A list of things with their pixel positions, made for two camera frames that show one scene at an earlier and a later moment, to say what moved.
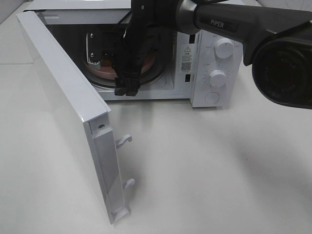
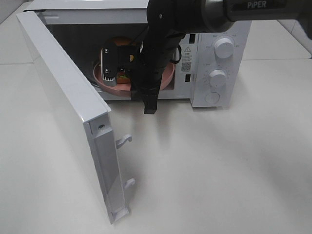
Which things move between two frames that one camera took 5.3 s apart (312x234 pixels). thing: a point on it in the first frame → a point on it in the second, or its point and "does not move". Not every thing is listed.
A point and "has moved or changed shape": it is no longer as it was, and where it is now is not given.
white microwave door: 82,110 does not move
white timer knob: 217,78 does not move
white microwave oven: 205,67 does not move
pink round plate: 109,72 has moved or changed shape
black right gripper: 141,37 → 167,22
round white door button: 212,97 does not move
